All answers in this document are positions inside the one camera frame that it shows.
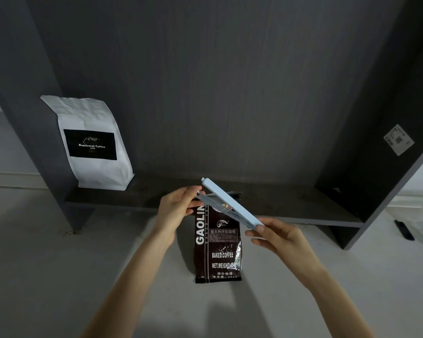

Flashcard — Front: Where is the person's left hand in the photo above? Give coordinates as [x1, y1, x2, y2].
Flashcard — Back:
[154, 185, 204, 244]

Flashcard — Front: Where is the person's right hand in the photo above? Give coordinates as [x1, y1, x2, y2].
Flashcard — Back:
[245, 217, 322, 284]

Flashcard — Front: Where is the dark brown coffee bag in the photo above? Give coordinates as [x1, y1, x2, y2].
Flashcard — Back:
[194, 191, 243, 284]

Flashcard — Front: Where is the light blue sealing clip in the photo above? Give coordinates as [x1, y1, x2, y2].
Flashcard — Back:
[196, 177, 265, 232]

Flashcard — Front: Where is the dark grey wooden shelf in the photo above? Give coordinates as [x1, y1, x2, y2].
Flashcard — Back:
[0, 0, 423, 250]

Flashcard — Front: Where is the person's left forearm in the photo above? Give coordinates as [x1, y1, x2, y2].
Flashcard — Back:
[81, 230, 172, 338]

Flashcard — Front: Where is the person's right forearm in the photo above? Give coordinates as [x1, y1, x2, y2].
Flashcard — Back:
[303, 263, 376, 338]

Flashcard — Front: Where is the white bag with black label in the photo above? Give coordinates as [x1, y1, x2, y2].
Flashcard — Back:
[40, 95, 135, 192]

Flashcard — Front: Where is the black remote control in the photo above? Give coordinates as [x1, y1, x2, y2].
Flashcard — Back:
[394, 219, 415, 241]

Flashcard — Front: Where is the white sticker label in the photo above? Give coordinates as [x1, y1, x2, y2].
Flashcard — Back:
[383, 124, 415, 157]

